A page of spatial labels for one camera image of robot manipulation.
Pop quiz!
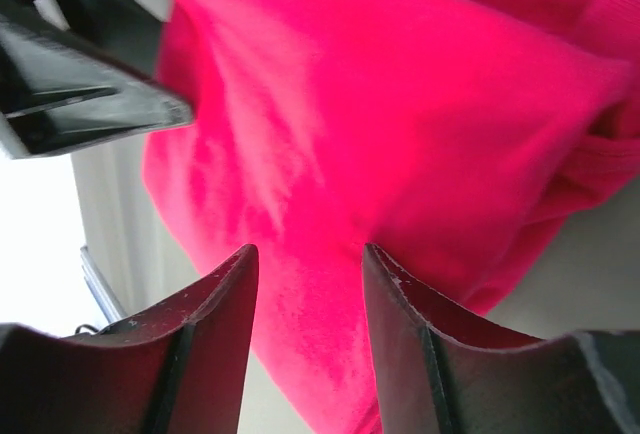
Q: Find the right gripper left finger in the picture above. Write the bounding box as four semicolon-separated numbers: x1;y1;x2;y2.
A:
1;245;259;433

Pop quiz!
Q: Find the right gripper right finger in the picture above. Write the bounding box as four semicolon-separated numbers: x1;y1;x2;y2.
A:
362;244;639;433

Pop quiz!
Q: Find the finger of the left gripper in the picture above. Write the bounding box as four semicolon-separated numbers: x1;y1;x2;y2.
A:
1;0;194;159

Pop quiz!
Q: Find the red t shirt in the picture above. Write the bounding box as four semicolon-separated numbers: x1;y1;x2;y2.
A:
143;0;639;433

